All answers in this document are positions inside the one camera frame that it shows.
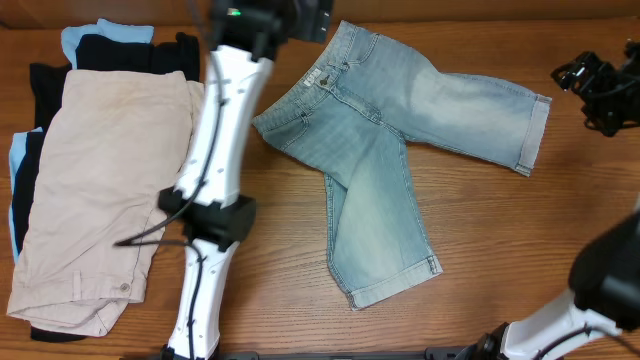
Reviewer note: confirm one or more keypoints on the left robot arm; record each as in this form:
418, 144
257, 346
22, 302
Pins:
243, 38

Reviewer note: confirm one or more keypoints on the black garment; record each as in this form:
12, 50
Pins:
97, 53

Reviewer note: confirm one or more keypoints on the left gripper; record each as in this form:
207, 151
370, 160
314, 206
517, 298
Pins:
309, 20

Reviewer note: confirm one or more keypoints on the light blue denim shorts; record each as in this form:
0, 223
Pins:
352, 116

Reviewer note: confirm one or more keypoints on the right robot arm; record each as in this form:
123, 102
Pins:
602, 297

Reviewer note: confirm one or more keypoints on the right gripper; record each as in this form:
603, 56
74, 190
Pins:
599, 73

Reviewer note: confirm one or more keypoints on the light blue garment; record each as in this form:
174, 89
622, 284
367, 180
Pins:
47, 84

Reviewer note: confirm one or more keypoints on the beige shorts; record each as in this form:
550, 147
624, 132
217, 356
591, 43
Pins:
118, 139

